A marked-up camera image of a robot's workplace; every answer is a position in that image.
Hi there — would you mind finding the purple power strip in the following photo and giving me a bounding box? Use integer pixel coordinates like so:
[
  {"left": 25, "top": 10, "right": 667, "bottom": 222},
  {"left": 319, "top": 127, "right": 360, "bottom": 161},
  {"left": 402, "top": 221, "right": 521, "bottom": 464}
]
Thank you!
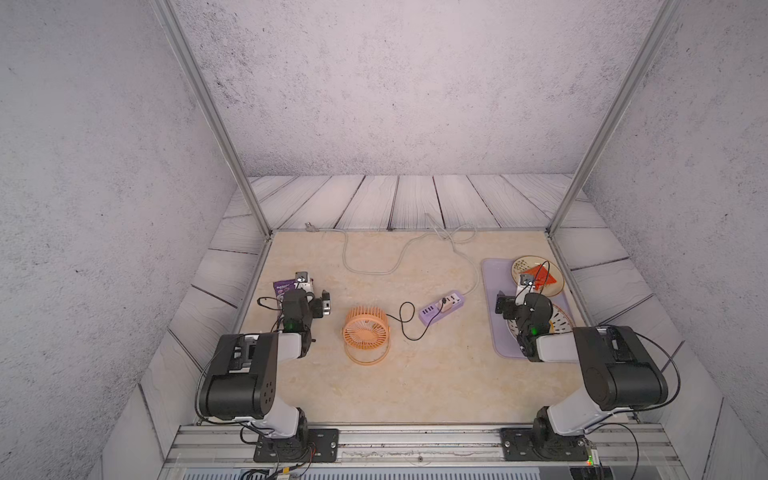
[{"left": 418, "top": 290, "right": 465, "bottom": 327}]

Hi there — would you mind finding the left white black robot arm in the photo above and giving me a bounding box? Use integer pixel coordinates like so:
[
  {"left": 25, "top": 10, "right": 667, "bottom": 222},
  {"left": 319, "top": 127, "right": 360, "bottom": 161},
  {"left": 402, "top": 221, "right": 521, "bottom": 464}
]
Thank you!
[{"left": 196, "top": 288, "right": 331, "bottom": 442}]

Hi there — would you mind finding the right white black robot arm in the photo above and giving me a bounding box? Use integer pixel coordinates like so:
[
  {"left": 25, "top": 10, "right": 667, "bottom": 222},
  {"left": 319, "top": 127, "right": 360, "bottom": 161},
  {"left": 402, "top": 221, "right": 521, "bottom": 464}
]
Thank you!
[{"left": 495, "top": 293, "right": 677, "bottom": 462}]

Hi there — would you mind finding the orange desk fan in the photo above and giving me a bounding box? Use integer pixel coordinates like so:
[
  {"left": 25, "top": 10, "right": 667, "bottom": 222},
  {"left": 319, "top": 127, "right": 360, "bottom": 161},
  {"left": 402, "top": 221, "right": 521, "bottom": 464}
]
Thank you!
[{"left": 341, "top": 306, "right": 392, "bottom": 366}]

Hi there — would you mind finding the lavender tray mat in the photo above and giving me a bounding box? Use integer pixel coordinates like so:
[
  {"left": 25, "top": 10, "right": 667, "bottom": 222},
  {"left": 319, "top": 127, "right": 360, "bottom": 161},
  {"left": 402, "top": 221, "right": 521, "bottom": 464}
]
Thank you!
[{"left": 481, "top": 255, "right": 578, "bottom": 359}]

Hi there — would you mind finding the purple snack packet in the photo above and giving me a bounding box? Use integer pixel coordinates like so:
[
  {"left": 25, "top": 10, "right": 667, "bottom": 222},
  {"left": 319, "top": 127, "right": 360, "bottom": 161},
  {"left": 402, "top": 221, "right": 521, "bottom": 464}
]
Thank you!
[{"left": 273, "top": 279, "right": 296, "bottom": 301}]

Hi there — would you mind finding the red snack packet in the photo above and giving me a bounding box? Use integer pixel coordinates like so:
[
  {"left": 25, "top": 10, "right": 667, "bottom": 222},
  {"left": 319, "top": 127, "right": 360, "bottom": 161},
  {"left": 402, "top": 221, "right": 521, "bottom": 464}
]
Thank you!
[{"left": 525, "top": 263, "right": 558, "bottom": 293}]

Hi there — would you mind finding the beige plate with red packet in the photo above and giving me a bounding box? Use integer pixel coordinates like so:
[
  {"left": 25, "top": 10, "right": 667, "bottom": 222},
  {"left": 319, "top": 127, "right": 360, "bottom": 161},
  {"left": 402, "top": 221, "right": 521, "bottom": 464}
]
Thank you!
[{"left": 511, "top": 255, "right": 565, "bottom": 297}]

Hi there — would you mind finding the patterned white plate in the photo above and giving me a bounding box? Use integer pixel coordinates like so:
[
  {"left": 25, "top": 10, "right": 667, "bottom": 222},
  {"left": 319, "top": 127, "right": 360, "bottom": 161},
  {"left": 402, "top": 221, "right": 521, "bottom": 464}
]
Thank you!
[{"left": 507, "top": 305, "right": 575, "bottom": 337}]

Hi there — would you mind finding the white power strip cable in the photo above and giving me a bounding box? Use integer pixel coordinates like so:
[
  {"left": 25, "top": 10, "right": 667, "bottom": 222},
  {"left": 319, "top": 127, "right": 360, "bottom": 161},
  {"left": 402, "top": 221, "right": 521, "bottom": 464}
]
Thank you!
[{"left": 304, "top": 213, "right": 482, "bottom": 298}]

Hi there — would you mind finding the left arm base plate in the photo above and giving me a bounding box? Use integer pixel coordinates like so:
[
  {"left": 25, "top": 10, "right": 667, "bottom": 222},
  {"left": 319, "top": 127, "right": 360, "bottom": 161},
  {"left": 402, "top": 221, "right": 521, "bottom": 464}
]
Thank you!
[{"left": 253, "top": 428, "right": 340, "bottom": 464}]

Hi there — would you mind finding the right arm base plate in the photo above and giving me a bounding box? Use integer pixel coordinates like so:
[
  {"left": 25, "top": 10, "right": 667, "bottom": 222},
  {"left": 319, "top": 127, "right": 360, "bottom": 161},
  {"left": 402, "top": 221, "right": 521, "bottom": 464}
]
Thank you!
[{"left": 500, "top": 427, "right": 591, "bottom": 462}]

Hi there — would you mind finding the aluminium mounting rail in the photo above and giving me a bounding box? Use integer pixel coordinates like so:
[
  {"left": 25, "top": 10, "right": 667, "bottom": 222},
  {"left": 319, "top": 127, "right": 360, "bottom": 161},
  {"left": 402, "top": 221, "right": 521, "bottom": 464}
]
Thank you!
[{"left": 160, "top": 423, "right": 688, "bottom": 479}]

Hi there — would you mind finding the left aluminium frame post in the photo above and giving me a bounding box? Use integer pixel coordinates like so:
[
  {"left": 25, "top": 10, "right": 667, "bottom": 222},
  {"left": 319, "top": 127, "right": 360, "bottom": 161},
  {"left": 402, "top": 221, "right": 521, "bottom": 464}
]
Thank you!
[{"left": 152, "top": 0, "right": 273, "bottom": 238}]

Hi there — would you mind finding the aluminium frame post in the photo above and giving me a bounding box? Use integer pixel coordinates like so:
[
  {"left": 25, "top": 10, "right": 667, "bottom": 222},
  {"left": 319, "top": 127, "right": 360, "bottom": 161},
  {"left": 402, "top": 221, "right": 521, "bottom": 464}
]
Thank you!
[
  {"left": 546, "top": 0, "right": 682, "bottom": 239},
  {"left": 152, "top": 0, "right": 273, "bottom": 238}
]

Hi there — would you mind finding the right aluminium frame post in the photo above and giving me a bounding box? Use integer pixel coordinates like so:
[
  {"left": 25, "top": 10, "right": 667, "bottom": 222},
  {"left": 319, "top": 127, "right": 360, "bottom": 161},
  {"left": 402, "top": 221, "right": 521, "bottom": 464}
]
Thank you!
[{"left": 546, "top": 0, "right": 682, "bottom": 239}]

